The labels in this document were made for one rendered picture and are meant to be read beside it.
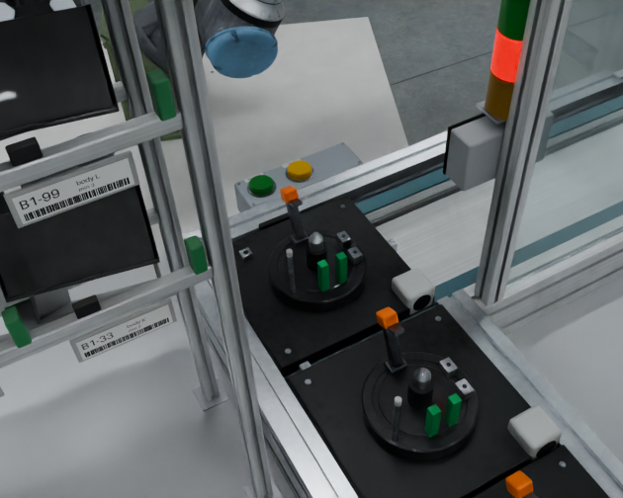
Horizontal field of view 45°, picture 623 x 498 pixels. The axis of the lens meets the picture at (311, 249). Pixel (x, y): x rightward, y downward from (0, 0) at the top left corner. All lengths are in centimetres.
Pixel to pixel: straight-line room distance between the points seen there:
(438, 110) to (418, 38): 52
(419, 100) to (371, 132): 157
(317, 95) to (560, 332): 72
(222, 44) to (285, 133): 30
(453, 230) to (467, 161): 35
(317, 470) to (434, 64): 252
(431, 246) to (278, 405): 38
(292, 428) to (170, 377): 25
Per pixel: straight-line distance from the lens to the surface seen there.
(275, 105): 158
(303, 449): 95
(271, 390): 99
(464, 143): 88
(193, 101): 54
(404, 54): 332
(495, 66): 85
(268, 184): 122
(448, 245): 121
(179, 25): 51
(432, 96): 309
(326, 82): 164
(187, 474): 105
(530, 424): 94
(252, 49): 129
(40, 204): 54
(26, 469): 112
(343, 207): 118
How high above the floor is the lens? 179
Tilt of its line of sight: 47 degrees down
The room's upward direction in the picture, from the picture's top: 3 degrees counter-clockwise
